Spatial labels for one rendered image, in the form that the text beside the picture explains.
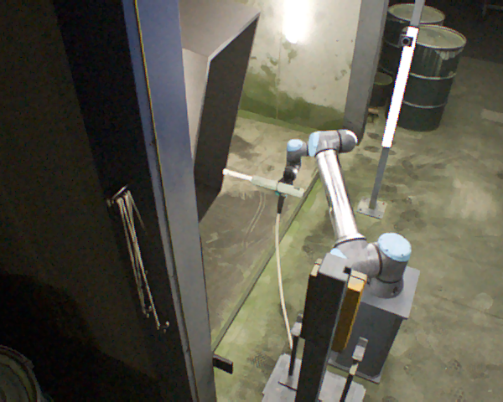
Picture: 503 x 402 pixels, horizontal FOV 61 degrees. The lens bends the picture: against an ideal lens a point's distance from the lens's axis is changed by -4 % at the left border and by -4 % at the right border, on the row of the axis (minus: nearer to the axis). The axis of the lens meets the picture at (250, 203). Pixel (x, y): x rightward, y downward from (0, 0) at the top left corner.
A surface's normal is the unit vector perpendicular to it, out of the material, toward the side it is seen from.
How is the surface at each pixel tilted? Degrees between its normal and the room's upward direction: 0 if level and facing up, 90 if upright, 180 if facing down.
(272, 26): 90
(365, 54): 90
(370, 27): 90
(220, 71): 90
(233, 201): 0
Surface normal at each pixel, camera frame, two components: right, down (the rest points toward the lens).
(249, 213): 0.00, -0.75
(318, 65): -0.44, 0.59
